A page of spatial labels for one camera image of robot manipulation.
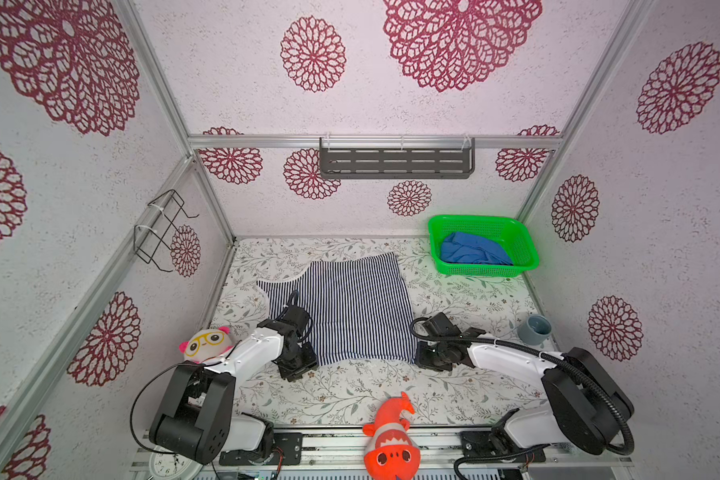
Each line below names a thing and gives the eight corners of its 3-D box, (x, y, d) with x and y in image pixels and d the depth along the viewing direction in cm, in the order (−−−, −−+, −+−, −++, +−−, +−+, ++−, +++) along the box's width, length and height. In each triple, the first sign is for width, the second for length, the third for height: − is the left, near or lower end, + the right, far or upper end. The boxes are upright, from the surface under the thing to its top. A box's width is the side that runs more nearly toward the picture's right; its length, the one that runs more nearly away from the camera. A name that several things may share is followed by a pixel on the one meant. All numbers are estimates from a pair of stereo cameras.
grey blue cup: (520, 344, 94) (530, 334, 89) (513, 325, 98) (522, 314, 93) (544, 344, 94) (555, 334, 89) (536, 325, 98) (546, 314, 93)
